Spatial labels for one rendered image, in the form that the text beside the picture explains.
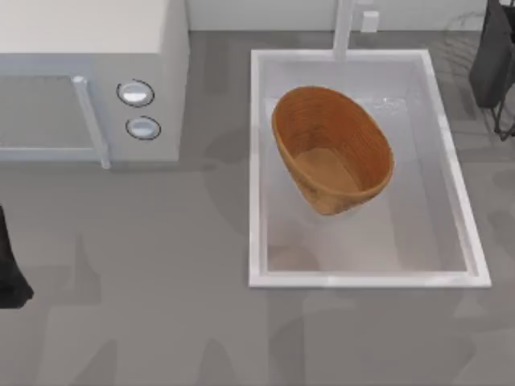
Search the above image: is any tall white tap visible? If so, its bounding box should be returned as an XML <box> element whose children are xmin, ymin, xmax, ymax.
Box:
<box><xmin>332</xmin><ymin>0</ymin><xmax>356</xmax><ymax>62</ymax></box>

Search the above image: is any white sink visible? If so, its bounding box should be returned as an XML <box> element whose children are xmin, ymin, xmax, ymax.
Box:
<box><xmin>247</xmin><ymin>48</ymin><xmax>493</xmax><ymax>289</ymax></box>

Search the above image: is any pale microwave door handle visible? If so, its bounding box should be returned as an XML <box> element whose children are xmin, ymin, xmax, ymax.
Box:
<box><xmin>71</xmin><ymin>75</ymin><xmax>113</xmax><ymax>170</ymax></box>

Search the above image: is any grey microwave door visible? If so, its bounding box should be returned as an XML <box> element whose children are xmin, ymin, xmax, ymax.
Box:
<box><xmin>0</xmin><ymin>74</ymin><xmax>106</xmax><ymax>162</ymax></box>

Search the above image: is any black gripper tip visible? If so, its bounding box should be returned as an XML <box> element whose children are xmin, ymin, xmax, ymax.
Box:
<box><xmin>0</xmin><ymin>205</ymin><xmax>35</xmax><ymax>310</ymax></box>

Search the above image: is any pale microwave oven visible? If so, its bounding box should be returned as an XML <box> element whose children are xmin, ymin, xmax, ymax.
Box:
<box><xmin>0</xmin><ymin>0</ymin><xmax>191</xmax><ymax>170</ymax></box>

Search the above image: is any brown woven basket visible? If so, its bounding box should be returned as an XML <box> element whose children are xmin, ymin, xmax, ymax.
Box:
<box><xmin>270</xmin><ymin>84</ymin><xmax>396</xmax><ymax>217</ymax></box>

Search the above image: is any large silver microwave knob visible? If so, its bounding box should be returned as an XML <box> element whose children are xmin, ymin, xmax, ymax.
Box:
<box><xmin>115</xmin><ymin>77</ymin><xmax>156</xmax><ymax>109</ymax></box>

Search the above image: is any small silver microwave knob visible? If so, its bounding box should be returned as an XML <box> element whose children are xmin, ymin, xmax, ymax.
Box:
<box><xmin>124</xmin><ymin>114</ymin><xmax>163</xmax><ymax>142</ymax></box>

